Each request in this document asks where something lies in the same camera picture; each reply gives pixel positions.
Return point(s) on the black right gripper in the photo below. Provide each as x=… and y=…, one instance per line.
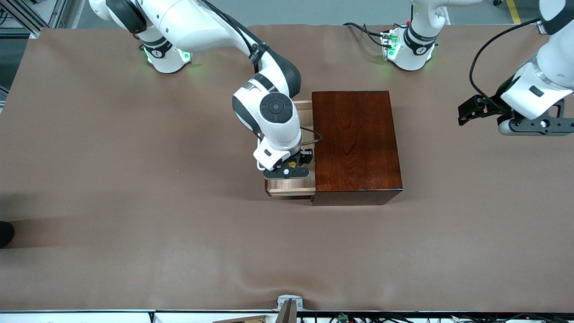
x=306, y=158

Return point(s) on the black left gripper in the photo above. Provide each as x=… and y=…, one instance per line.
x=493, y=106

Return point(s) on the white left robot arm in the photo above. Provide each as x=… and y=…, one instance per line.
x=533, y=94

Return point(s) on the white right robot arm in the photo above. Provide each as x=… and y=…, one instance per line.
x=197, y=22

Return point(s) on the dark brown wooden cabinet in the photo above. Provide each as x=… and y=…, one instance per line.
x=358, y=148

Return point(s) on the brown table mat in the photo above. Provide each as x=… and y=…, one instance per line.
x=157, y=251

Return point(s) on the light brown wooden board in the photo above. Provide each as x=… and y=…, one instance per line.
x=246, y=320

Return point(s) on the black round object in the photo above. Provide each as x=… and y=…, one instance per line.
x=5, y=234

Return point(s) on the grey metal camera bracket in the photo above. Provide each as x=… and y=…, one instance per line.
x=289, y=309

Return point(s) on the dark aluminium frame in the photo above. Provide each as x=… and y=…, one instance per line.
x=31, y=20

